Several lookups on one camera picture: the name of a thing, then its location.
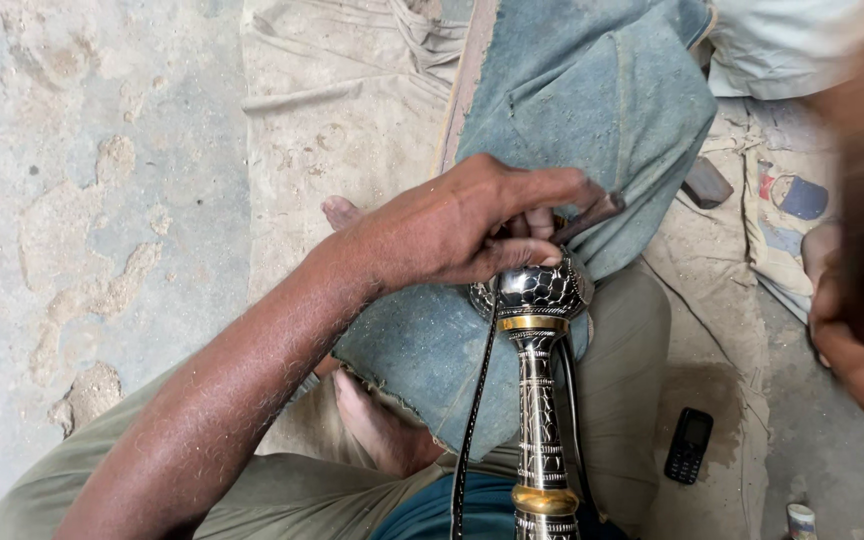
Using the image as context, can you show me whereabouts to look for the person's teal shirt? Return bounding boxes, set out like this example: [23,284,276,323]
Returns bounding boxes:
[368,471,630,540]

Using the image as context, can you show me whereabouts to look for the black mobile phone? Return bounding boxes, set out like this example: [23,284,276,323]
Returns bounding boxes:
[663,407,715,486]

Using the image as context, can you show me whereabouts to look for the blue denim cloth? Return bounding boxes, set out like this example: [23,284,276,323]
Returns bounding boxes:
[330,0,719,463]

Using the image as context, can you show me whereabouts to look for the black studded strap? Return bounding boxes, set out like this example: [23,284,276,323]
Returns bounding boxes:
[450,296,600,540]

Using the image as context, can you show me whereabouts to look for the beige sack cloth mat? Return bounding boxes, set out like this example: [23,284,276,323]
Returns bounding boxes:
[240,0,772,540]

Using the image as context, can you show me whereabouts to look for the small white container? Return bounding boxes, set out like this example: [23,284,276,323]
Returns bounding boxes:
[786,502,819,540]

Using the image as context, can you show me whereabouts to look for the engraved silver metal vase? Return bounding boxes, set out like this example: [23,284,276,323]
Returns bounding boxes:
[467,247,596,540]

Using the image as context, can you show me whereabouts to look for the dark wooden block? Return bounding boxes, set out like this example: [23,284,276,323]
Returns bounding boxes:
[681,156,735,210]

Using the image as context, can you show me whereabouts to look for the printed beige sack bag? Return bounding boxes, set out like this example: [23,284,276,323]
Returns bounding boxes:
[741,138,832,325]

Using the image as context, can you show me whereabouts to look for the person's left hand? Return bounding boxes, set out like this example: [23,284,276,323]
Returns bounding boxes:
[329,153,608,296]

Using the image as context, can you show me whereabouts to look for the person's right hand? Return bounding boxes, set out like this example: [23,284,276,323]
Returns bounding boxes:
[801,219,864,370]

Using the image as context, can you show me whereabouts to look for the person's olive trousers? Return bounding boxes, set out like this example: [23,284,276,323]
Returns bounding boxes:
[0,262,673,540]

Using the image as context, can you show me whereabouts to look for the dark metal chisel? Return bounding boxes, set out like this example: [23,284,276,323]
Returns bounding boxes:
[548,192,627,248]

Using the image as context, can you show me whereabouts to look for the pale white cloth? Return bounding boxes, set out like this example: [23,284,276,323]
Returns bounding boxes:
[705,0,864,102]

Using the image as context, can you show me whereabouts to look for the person's bare foot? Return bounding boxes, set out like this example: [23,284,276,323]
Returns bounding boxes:
[330,366,446,479]
[319,195,367,234]

